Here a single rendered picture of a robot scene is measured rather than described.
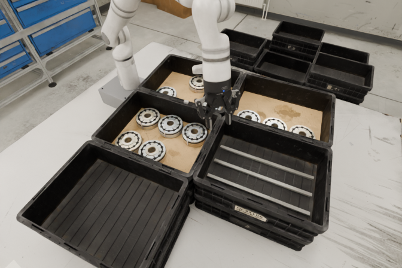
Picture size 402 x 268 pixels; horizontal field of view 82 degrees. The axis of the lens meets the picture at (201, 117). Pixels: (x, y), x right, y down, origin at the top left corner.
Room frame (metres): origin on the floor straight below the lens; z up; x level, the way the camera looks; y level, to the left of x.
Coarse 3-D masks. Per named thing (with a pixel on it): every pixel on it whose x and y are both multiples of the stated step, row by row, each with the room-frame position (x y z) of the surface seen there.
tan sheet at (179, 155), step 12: (144, 108) 0.75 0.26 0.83; (132, 120) 0.68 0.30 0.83; (144, 132) 0.61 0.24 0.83; (156, 132) 0.61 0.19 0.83; (168, 144) 0.55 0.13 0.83; (180, 144) 0.55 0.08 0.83; (168, 156) 0.49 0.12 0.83; (180, 156) 0.49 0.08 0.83; (192, 156) 0.49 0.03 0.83; (180, 168) 0.44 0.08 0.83
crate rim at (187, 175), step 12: (132, 96) 0.73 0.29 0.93; (156, 96) 0.72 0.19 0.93; (120, 108) 0.65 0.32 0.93; (192, 108) 0.66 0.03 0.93; (108, 120) 0.59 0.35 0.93; (216, 120) 0.59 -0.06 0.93; (96, 132) 0.53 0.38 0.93; (108, 144) 0.48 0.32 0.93; (204, 144) 0.48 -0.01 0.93; (144, 156) 0.43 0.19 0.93; (168, 168) 0.38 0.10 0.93; (192, 168) 0.38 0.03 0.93
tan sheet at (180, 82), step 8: (176, 72) 1.02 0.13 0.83; (168, 80) 0.96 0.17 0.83; (176, 80) 0.96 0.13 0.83; (184, 80) 0.96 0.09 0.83; (176, 88) 0.89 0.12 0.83; (184, 88) 0.89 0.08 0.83; (232, 88) 0.89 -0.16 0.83; (184, 96) 0.83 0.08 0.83; (192, 96) 0.83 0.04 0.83; (200, 96) 0.83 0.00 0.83
